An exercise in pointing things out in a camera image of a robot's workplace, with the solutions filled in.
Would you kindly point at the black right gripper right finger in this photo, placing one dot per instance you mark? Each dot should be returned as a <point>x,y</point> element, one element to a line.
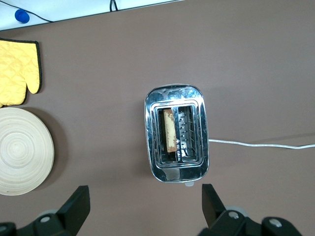
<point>214,211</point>

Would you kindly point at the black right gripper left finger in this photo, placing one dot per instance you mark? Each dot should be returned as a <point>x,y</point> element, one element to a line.
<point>73,209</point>

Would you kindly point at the round light wooden plate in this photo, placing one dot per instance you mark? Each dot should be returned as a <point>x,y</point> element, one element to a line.
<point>19,152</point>

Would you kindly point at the toast slice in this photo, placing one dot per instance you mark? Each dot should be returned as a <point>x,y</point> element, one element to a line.
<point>169,130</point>

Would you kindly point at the chrome two-slot toaster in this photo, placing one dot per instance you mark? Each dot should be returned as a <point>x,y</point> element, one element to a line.
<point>177,96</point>

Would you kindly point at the brown table cover sheet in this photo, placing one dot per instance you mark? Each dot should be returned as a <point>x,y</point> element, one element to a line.
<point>246,73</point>

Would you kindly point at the yellow quilted oven mitt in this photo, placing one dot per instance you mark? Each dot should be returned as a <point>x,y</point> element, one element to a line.
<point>14,68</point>

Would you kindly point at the blue round cap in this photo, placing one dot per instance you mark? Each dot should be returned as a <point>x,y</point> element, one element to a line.
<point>21,16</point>

